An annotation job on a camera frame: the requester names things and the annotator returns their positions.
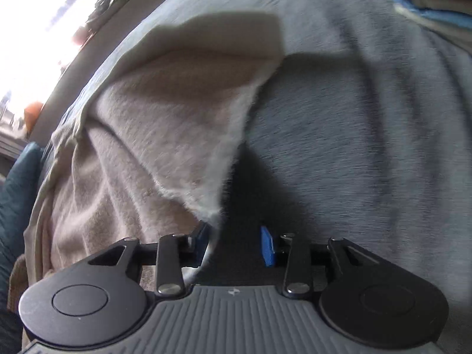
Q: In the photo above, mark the blue striped cloth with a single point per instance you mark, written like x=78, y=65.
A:
x=442, y=16

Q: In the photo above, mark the teal pillow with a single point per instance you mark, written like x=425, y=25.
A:
x=16, y=199

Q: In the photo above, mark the window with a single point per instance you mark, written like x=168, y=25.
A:
x=37, y=25

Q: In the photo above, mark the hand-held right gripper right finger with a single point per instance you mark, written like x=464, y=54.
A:
x=268, y=245

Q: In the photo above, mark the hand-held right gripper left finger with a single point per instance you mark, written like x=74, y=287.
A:
x=202, y=241

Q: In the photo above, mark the grey fleece blanket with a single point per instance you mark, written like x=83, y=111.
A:
x=350, y=118

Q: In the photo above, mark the beige white houndstooth cardigan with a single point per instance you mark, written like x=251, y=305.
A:
x=147, y=125

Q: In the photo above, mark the orange object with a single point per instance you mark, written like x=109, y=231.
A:
x=32, y=112

